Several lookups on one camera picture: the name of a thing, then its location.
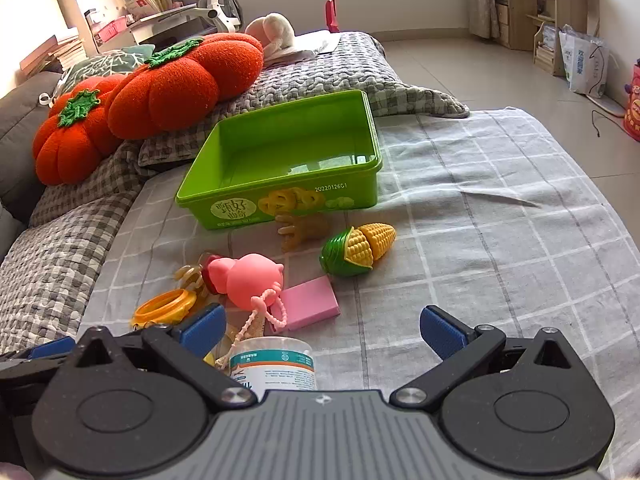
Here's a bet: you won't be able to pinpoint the white pink plush rabbit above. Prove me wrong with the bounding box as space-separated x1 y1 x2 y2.
245 12 298 61

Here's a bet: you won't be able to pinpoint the teal patterned pillow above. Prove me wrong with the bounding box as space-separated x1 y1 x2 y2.
59 44 156 93

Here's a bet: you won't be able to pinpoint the small orange pumpkin cushion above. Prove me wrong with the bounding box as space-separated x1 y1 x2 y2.
32 74 126 187

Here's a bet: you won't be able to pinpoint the pink braided cord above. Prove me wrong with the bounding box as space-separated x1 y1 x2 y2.
235 285 290 356

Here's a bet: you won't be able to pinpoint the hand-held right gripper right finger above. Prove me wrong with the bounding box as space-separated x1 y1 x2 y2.
390 305 583 411

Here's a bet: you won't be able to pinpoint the grey quilted blanket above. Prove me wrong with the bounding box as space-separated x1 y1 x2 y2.
137 31 471 171

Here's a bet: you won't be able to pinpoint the white folded cloth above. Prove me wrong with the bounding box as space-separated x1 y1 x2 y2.
294 30 344 57

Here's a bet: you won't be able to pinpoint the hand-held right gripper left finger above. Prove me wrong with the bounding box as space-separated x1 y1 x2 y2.
60 302 258 411

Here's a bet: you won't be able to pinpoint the small red toy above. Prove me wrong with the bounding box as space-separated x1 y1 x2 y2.
197 254 221 295

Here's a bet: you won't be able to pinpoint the pink red book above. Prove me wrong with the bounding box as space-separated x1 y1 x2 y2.
95 17 129 44

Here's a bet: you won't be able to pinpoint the red printed bag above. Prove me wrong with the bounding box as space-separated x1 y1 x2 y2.
622 60 640 141

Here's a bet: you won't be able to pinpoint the green plastic box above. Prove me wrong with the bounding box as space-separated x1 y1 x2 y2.
175 89 384 231

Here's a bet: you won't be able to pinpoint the yellow plastic ring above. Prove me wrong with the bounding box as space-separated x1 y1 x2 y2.
132 289 198 328

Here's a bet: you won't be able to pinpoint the pink rectangular block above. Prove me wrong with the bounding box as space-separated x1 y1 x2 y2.
282 276 341 332

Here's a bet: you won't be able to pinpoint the grey sofa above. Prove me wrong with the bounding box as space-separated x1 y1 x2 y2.
0 71 63 226

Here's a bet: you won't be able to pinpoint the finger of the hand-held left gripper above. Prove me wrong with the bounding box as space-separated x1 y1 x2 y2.
0 356 66 390
22 336 77 361

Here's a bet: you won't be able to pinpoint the toy corn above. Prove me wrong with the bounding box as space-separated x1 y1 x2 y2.
320 222 397 278

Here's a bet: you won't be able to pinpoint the beige curtain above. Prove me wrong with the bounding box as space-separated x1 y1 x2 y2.
467 0 501 41

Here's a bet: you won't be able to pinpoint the large orange pumpkin cushion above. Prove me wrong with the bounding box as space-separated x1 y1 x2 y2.
107 32 265 141

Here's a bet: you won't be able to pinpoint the black floor cable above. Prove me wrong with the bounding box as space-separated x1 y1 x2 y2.
591 109 626 138

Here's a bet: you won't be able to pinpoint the stack of books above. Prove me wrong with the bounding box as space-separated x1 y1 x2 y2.
20 35 87 75

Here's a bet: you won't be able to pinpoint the papers on desk shelf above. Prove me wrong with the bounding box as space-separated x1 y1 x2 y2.
125 0 186 17

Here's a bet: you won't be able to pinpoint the grey checked sofa cover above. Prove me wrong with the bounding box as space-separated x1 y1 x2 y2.
0 150 166 356

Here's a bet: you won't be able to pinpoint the pink pig toy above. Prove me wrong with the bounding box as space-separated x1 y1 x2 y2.
206 254 286 311

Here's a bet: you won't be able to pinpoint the clear jar of cotton swabs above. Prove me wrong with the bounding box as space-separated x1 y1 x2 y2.
229 336 318 393

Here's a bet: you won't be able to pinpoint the wooden shelf unit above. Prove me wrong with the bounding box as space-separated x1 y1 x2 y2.
490 0 601 78

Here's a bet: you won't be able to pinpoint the light grey grid sheet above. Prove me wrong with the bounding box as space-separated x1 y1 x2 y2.
75 107 640 480

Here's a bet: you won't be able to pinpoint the white desk with shelves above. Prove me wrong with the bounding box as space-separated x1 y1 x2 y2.
45 0 201 56

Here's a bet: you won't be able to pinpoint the white paper bag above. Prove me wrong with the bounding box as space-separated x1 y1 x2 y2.
559 24 610 98

